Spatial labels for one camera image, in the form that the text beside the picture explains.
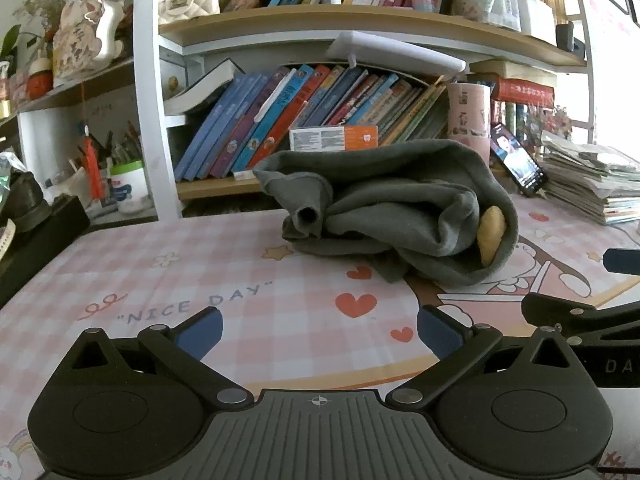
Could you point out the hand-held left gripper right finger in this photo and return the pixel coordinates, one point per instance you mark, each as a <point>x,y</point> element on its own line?
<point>440,332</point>

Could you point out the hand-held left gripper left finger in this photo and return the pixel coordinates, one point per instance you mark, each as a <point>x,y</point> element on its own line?
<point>200,334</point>

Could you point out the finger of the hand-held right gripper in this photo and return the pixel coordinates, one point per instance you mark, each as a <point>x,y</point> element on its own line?
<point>590,319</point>
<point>622,261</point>

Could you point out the grey sweatshirt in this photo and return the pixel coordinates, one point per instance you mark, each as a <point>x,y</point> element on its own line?
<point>400,200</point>

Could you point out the pink checked cartoon desk mat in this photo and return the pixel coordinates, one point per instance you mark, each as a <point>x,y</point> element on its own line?
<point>150,280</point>

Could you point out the stack of magazines and notebooks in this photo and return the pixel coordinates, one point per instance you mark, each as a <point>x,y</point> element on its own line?
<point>595,185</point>

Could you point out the black smartphone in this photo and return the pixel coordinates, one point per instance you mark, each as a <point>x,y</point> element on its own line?
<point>517,160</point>

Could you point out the colourful artificial flowers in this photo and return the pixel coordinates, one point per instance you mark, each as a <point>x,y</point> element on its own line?
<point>552,121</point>

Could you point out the white jar with green lid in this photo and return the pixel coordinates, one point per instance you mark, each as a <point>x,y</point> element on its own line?
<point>129,187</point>

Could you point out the black box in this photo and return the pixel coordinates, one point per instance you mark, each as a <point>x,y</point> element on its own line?
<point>40,255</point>

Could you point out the thick red book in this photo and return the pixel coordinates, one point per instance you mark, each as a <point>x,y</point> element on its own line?
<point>525,91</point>

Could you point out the pink printed cylinder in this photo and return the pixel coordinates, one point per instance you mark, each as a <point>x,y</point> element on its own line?
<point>468,115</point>

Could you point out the row of leaning books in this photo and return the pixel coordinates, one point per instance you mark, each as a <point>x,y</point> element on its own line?
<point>240,125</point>

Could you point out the white paper strip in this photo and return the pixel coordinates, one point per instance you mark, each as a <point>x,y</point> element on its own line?
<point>5,240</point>

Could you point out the thick beige book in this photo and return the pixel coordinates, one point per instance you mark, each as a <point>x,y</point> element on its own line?
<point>515,71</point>

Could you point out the dark round object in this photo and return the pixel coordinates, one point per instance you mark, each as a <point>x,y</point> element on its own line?
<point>25,200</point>

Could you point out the orange and white box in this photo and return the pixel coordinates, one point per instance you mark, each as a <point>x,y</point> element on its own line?
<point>325,138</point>

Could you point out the white wooden bookshelf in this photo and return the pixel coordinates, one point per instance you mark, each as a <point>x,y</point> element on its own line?
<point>150,110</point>

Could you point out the small black device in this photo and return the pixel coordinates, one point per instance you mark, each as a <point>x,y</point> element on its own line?
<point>567,37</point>

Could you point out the clear plastic organiser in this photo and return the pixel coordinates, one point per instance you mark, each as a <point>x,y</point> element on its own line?
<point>525,15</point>

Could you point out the white flat lamp head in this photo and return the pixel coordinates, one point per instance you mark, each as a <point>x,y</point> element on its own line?
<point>400,52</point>

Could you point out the red round ornament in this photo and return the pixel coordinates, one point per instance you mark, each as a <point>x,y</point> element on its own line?
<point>40,82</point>

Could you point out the dried flower bouquet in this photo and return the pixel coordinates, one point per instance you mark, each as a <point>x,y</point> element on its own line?
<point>85,35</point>

